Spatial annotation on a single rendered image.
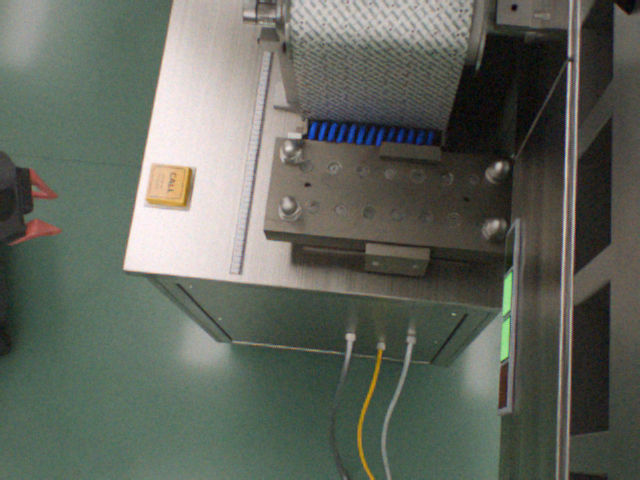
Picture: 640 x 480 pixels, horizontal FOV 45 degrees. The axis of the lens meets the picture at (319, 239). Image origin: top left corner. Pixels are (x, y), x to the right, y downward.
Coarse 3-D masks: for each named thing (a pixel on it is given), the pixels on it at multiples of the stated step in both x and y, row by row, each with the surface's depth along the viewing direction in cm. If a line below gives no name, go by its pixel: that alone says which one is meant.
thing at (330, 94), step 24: (312, 72) 112; (336, 72) 112; (360, 72) 111; (384, 72) 110; (312, 96) 120; (336, 96) 119; (360, 96) 118; (384, 96) 117; (408, 96) 116; (432, 96) 115; (312, 120) 128; (336, 120) 127; (360, 120) 126; (384, 120) 125; (408, 120) 124; (432, 120) 123
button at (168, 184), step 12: (156, 168) 138; (168, 168) 138; (180, 168) 138; (156, 180) 137; (168, 180) 137; (180, 180) 137; (156, 192) 136; (168, 192) 136; (180, 192) 136; (168, 204) 138; (180, 204) 137
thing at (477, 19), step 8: (480, 0) 101; (480, 8) 101; (472, 16) 101; (480, 16) 101; (472, 24) 101; (480, 24) 101; (472, 32) 102; (480, 32) 102; (472, 40) 102; (472, 48) 103; (472, 56) 104; (472, 64) 107
